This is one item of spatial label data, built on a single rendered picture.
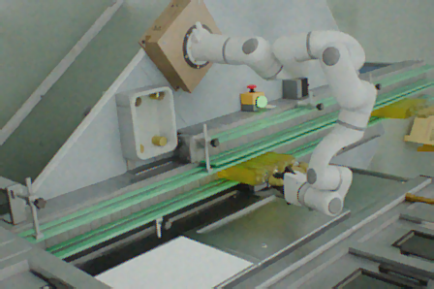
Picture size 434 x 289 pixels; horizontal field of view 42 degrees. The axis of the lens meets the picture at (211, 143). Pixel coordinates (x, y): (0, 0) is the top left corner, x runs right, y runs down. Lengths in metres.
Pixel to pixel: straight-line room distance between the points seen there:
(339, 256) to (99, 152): 0.83
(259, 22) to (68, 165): 1.01
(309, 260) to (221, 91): 0.82
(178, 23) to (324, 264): 0.90
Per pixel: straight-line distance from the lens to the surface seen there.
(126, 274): 1.68
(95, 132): 1.88
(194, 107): 2.14
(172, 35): 1.92
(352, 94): 1.57
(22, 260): 1.04
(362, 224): 1.93
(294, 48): 1.72
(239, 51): 1.81
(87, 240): 1.72
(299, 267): 1.69
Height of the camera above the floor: 2.31
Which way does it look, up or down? 45 degrees down
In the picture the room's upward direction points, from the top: 101 degrees clockwise
